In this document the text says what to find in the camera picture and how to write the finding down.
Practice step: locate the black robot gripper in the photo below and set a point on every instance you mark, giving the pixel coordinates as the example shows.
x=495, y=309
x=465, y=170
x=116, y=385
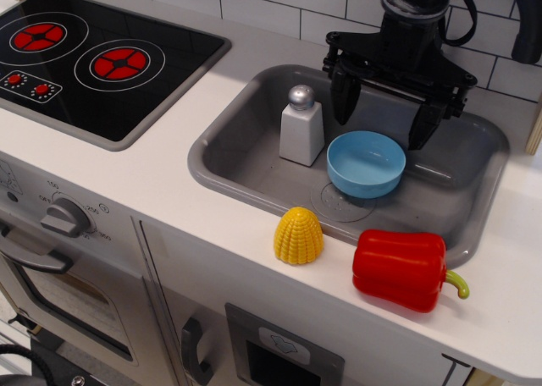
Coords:
x=400, y=56

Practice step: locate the yellow toy corn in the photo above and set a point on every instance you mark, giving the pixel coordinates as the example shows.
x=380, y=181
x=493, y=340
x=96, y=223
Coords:
x=298, y=238

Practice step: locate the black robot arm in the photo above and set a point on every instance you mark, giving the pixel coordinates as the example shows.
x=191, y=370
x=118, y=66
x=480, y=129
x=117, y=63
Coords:
x=424, y=12

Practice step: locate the blue plastic bowl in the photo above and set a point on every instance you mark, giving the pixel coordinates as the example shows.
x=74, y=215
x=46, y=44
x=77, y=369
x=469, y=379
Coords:
x=365, y=164

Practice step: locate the grey plastic sink basin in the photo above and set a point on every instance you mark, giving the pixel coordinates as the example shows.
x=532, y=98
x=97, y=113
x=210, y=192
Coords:
x=447, y=187

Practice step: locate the white salt shaker silver cap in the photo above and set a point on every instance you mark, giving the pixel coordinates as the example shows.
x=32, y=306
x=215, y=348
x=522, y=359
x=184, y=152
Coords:
x=302, y=127

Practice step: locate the dark grey toy faucet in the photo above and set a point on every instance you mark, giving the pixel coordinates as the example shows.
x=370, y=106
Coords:
x=527, y=45

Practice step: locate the red toy bell pepper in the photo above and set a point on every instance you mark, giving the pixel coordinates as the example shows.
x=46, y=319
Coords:
x=408, y=269

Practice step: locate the black toy stovetop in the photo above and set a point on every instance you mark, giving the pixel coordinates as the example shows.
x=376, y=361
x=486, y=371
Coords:
x=101, y=74

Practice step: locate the grey dishwasher panel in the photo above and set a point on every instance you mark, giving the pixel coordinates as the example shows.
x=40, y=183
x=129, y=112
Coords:
x=265, y=354

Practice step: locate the grey oven knob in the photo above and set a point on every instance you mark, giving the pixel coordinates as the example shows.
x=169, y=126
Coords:
x=64, y=217

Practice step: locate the oven door window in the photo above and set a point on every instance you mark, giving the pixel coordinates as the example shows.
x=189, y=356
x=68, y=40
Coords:
x=80, y=304

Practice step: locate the grey dishwasher door handle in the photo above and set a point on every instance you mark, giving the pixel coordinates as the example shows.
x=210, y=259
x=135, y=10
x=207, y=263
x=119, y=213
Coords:
x=197, y=371

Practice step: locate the grey oven door handle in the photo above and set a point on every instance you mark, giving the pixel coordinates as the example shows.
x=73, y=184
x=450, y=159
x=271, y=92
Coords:
x=52, y=262

